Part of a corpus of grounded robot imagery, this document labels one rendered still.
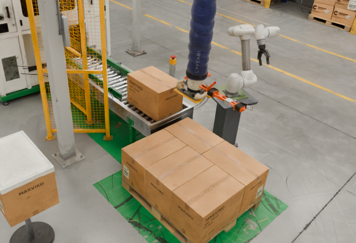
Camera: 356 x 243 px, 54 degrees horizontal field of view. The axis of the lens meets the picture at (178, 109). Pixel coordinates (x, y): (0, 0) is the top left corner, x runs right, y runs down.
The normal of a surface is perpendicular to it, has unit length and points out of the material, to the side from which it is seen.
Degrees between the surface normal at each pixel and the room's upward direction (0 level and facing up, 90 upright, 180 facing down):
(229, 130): 90
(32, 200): 90
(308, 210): 0
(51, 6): 90
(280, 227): 0
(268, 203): 0
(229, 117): 90
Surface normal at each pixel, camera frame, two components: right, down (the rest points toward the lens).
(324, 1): -0.70, 0.36
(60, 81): 0.68, 0.43
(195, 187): 0.07, -0.84
